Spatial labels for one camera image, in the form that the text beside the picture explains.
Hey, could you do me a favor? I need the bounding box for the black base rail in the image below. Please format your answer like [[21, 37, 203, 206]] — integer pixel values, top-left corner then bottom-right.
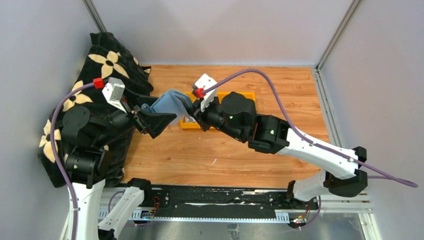
[[129, 184, 319, 224]]

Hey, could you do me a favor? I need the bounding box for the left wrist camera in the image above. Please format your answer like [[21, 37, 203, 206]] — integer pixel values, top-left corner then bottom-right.
[[93, 77, 127, 113]]

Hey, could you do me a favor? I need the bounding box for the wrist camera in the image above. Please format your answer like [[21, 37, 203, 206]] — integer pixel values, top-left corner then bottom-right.
[[193, 73, 218, 112], [93, 77, 127, 113]]

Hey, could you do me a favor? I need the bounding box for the right yellow bin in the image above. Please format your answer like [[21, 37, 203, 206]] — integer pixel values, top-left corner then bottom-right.
[[240, 92, 256, 102]]

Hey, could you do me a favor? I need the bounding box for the left yellow bin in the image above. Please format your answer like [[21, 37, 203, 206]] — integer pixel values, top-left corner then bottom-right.
[[179, 91, 201, 130]]

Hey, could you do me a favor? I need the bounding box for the blue leather card holder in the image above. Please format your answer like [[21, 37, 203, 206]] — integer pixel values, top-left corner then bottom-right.
[[141, 89, 193, 126]]

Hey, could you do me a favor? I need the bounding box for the left aluminium frame post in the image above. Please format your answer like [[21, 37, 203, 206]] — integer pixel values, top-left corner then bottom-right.
[[82, 0, 107, 32]]

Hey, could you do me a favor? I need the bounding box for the right aluminium frame post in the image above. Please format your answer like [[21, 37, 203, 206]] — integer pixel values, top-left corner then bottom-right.
[[315, 0, 363, 72]]

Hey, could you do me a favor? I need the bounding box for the black floral blanket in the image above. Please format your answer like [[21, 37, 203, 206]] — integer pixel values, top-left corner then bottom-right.
[[37, 32, 154, 188]]

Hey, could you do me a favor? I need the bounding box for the aluminium frame post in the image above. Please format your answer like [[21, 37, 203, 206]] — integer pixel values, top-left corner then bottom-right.
[[315, 0, 363, 72], [82, 0, 107, 32]]

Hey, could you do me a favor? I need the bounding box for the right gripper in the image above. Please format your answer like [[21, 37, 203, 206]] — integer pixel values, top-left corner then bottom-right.
[[186, 93, 246, 143]]

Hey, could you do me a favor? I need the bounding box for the yellow bin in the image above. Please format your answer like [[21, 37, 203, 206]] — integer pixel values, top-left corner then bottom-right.
[[240, 92, 256, 102], [179, 91, 201, 130]]

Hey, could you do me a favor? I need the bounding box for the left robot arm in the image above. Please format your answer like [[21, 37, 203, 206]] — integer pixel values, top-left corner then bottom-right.
[[61, 99, 177, 240]]

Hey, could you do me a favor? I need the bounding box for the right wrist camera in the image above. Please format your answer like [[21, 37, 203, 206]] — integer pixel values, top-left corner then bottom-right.
[[193, 73, 218, 112]]

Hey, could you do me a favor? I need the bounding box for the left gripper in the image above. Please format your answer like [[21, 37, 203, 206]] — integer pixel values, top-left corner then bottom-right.
[[95, 85, 177, 146]]

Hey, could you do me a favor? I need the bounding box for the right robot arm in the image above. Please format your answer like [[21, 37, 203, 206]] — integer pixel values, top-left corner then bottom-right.
[[191, 92, 368, 209]]

